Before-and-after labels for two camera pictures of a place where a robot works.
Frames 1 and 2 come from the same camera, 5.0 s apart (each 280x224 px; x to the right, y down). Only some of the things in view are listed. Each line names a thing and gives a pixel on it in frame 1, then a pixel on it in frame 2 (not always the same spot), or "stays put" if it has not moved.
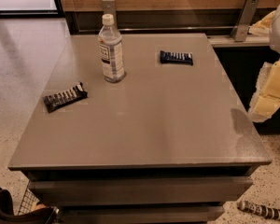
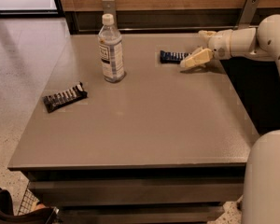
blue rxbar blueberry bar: [175, 58] stays put
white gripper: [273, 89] to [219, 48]
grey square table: [173, 142] stays put
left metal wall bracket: [108, 6] stays put
